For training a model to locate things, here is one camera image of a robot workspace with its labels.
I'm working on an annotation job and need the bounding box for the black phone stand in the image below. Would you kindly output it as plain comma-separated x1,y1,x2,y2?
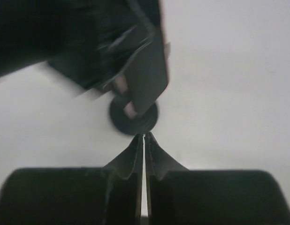
109,91,159,136

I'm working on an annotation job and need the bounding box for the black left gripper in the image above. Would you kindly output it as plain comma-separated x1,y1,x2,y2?
0,0,150,90

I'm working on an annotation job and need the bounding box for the phone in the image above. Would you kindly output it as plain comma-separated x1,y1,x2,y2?
98,0,172,118

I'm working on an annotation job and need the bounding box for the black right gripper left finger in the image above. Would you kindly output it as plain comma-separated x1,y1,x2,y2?
0,135,143,225

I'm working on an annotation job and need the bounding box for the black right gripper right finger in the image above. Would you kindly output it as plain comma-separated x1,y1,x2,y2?
145,133,290,225

